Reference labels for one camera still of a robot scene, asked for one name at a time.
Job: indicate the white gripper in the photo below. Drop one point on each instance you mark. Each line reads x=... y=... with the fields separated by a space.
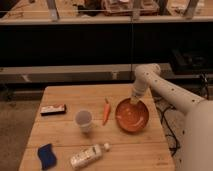
x=137 y=92

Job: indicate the orange ceramic bowl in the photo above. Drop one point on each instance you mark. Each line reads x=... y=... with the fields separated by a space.
x=131 y=117

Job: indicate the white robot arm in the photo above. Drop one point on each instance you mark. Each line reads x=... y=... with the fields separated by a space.
x=197 y=144

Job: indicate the orange toy carrot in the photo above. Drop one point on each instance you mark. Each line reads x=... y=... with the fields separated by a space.
x=106 y=112

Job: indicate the wooden table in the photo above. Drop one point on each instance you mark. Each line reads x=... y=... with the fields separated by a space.
x=145 y=151

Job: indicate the black device on shelf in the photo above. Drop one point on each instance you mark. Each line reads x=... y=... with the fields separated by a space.
x=191 y=63

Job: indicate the clear plastic bottle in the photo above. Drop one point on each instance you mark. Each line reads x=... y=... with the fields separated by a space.
x=89 y=155

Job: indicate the blue sponge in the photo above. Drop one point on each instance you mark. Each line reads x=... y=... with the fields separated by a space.
x=46 y=156

